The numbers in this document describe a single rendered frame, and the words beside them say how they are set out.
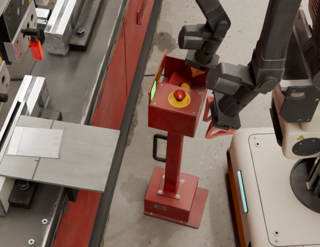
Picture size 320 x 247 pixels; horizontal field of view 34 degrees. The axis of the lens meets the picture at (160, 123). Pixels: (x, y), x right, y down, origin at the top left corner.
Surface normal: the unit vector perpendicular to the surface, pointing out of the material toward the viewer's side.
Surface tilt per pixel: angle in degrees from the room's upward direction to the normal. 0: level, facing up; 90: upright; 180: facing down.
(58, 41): 90
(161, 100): 0
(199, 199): 0
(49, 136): 0
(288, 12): 90
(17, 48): 90
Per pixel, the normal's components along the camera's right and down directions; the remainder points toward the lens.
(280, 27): 0.01, 0.81
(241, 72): 0.47, -0.54
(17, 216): 0.03, -0.59
